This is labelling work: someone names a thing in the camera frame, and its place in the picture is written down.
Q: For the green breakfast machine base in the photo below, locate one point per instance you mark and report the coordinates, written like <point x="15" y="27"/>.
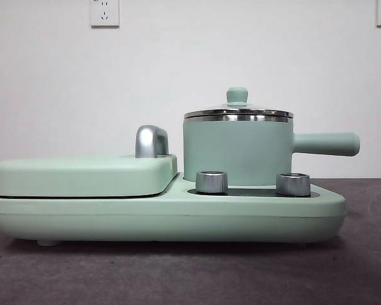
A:
<point x="177" y="216"/>

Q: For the silver control knob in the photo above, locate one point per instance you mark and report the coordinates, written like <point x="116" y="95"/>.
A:
<point x="211" y="182"/>
<point x="292" y="185"/>

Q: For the glass lid with green knob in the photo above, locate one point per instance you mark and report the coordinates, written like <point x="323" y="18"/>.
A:
<point x="237" y="95"/>

